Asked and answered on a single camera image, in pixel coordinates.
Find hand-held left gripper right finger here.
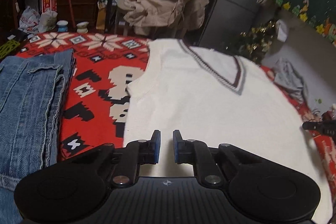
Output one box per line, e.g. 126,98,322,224
173,130,259,187

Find red cardboard box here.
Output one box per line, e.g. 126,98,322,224
41,0,57,13

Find white printed plastic bag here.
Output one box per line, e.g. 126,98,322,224
20,6,41,33

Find red patterned blanket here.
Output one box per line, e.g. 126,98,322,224
14,31,336,188

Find white knit vest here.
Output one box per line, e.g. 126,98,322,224
123,39,331,223

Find white hanging cloth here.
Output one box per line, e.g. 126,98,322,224
276,19,289,42

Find grey plastic bag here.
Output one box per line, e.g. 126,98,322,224
38,10,58,31

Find chair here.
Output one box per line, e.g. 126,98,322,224
115,0,184,38

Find wooden drawer cabinet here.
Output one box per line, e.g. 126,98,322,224
54,0,101,28

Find grey sweater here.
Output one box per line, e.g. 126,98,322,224
273,57,309,104

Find blue white ceramic cup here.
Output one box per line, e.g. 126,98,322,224
56,20,69,32

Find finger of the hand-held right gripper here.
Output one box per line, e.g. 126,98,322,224
302,118,336,141

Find small Christmas tree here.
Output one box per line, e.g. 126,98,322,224
238,19,279,63

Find blue jeans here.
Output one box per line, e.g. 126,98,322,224
0,49,76,224

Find lime green plastic rack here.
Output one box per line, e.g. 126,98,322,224
0,40,20,60

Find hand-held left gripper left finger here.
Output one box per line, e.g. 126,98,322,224
72,130,161,186

